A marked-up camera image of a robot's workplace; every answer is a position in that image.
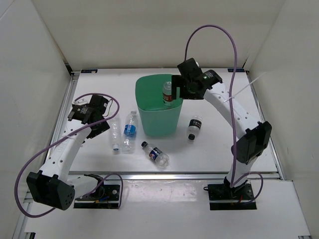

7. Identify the red label red cap bottle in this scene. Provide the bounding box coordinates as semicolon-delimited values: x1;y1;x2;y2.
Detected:
162;81;173;107

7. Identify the clear unlabelled plastic bottle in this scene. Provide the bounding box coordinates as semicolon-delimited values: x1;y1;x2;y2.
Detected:
109;117;121;152

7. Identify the black label small bottle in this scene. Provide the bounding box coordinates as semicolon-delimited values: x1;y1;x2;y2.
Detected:
187;116;202;141

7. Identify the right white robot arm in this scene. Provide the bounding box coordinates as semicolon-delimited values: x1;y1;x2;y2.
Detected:
171;70;272;199

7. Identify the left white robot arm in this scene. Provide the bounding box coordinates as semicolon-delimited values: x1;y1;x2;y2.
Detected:
26;103;110;210

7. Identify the green plastic bin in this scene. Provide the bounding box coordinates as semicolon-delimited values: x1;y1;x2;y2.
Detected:
135;74;183;137

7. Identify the blue label water bottle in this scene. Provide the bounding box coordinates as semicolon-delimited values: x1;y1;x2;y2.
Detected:
122;111;138;153

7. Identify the small Pepsi bottle black cap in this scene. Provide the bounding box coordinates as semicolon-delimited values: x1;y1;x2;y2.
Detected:
141;141;170;168

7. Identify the left blue corner label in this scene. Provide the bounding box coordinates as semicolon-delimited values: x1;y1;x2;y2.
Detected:
81;69;98;74

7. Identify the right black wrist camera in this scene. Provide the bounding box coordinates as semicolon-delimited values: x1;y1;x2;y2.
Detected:
177;58;203;79

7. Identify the left aluminium rail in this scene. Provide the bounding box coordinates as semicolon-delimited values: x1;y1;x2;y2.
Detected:
52;72;80;140

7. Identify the aluminium rail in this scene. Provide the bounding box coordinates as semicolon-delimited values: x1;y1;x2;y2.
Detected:
246;71;285;180
23;171;285;202
52;72;80;140

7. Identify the right aluminium rail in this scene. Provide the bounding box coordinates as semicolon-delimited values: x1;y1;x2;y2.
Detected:
246;71;285;180

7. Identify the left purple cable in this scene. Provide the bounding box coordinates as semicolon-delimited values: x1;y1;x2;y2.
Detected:
14;93;123;219

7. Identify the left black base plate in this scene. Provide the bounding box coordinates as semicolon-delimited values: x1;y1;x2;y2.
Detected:
73;180;122;209

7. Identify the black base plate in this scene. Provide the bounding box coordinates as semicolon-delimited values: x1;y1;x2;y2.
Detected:
73;180;122;209
203;183;257;211

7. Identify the front aluminium rail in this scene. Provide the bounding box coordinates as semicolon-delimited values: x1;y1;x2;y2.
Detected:
23;171;285;202

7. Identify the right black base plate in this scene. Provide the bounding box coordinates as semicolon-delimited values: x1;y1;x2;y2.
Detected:
203;183;257;211

